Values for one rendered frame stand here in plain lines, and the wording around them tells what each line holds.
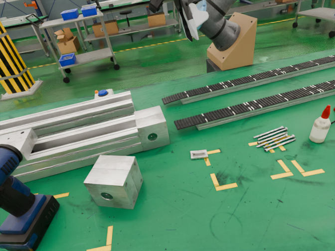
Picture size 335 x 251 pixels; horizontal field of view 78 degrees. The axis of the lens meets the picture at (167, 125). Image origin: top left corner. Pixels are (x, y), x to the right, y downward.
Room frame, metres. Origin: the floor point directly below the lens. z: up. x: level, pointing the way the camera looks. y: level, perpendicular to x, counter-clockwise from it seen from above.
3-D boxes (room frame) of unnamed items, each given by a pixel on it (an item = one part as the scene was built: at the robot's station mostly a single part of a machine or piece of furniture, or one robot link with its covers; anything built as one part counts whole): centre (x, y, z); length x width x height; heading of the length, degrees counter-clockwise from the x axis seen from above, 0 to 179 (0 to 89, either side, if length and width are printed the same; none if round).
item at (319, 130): (0.42, -0.42, 0.84); 0.04 x 0.04 x 0.12
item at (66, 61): (3.67, 1.19, 0.50); 1.03 x 0.55 x 1.01; 103
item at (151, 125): (0.57, 0.05, 0.83); 0.12 x 0.09 x 0.10; 7
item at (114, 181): (0.37, 0.15, 0.83); 0.11 x 0.10 x 0.10; 163
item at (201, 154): (0.44, -0.08, 0.78); 0.05 x 0.03 x 0.01; 85
